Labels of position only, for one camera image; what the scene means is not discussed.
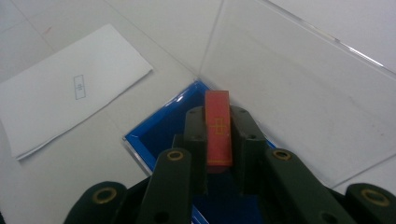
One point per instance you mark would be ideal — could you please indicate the blue tray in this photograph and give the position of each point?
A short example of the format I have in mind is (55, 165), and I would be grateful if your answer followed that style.
(162, 130)

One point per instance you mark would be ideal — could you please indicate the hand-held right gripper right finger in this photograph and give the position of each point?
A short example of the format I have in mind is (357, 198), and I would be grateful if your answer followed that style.
(246, 137)

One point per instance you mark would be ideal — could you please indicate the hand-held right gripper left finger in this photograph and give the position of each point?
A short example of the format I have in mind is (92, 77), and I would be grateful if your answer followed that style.
(195, 133)

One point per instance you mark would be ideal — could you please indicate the red rectangular block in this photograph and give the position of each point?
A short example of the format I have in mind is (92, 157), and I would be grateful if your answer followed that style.
(218, 130)

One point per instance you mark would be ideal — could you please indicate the white paper sheet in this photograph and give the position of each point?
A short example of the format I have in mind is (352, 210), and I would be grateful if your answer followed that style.
(65, 90)

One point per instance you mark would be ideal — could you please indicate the clear acrylic panel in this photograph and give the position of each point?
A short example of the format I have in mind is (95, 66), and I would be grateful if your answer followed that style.
(295, 93)

